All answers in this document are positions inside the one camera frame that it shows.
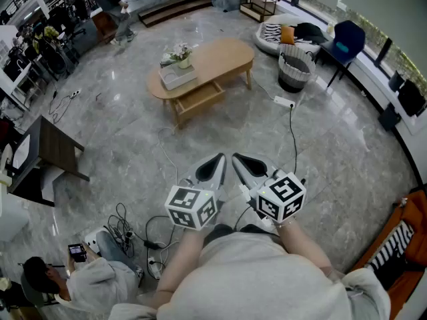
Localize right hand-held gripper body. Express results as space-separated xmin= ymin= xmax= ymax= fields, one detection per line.
xmin=239 ymin=169 xmax=307 ymax=225

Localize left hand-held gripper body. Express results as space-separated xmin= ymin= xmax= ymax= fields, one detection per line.
xmin=164 ymin=177 xmax=230 ymax=231

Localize person's left forearm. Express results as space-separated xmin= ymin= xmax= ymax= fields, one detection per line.
xmin=155 ymin=227 xmax=205 ymax=301

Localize person's right forearm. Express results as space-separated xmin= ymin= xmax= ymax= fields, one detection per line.
xmin=276 ymin=219 xmax=336 ymax=279

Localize wooden coffee table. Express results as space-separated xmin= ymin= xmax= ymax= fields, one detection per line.
xmin=145 ymin=37 xmax=256 ymax=130

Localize person's black shorts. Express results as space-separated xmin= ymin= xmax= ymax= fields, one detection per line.
xmin=203 ymin=223 xmax=280 ymax=245

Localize person's light grey shirt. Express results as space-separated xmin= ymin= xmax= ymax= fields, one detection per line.
xmin=106 ymin=230 xmax=391 ymax=320

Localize white rectangular tray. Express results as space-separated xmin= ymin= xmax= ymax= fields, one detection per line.
xmin=157 ymin=63 xmax=198 ymax=91

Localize grey woven basket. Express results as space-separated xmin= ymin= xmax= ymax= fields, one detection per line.
xmin=277 ymin=43 xmax=317 ymax=94

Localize white rounded appliance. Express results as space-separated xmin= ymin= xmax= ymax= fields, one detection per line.
xmin=83 ymin=228 xmax=103 ymax=255

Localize potted pink flowers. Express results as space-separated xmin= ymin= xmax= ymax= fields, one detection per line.
xmin=169 ymin=41 xmax=193 ymax=70

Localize white round floor sofa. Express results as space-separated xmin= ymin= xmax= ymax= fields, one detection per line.
xmin=252 ymin=13 xmax=324 ymax=57

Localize black white striped cushion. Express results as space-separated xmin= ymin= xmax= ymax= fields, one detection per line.
xmin=260 ymin=23 xmax=282 ymax=43
xmin=365 ymin=220 xmax=415 ymax=273

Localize black handheld device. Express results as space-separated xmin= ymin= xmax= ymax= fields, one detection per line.
xmin=67 ymin=243 xmax=88 ymax=263

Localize dark grey box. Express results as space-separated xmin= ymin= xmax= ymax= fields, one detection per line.
xmin=378 ymin=103 xmax=403 ymax=132

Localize orange cushion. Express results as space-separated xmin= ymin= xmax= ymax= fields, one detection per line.
xmin=280 ymin=25 xmax=296 ymax=45

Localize orange sofa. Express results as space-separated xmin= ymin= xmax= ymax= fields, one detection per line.
xmin=350 ymin=189 xmax=427 ymax=320

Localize black clothing pile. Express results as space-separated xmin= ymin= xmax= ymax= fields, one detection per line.
xmin=294 ymin=21 xmax=330 ymax=45

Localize dark wooden side table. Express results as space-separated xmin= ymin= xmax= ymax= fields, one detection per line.
xmin=6 ymin=115 xmax=91 ymax=208

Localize blue chair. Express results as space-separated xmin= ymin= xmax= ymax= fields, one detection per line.
xmin=315 ymin=20 xmax=367 ymax=89

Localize black bin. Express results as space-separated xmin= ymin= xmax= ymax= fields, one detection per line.
xmin=388 ymin=70 xmax=406 ymax=93

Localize black box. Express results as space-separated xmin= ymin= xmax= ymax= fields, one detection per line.
xmin=398 ymin=78 xmax=427 ymax=118

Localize dark wooden steps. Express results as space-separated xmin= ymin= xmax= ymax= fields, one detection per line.
xmin=137 ymin=0 xmax=213 ymax=29

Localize brown wooden cabinet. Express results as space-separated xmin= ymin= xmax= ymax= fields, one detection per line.
xmin=91 ymin=11 xmax=118 ymax=45

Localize grey roller blind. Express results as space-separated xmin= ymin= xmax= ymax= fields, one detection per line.
xmin=338 ymin=0 xmax=427 ymax=79

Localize white power cable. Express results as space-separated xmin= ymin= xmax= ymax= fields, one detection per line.
xmin=156 ymin=125 xmax=179 ymax=186

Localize black power cable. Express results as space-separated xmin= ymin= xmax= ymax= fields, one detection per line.
xmin=288 ymin=107 xmax=300 ymax=177
xmin=48 ymin=90 xmax=73 ymax=125

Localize tangled black cables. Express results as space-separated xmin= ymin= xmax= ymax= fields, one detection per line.
xmin=105 ymin=202 xmax=138 ymax=259

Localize metal frame shelf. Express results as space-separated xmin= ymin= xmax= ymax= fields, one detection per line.
xmin=239 ymin=0 xmax=280 ymax=23

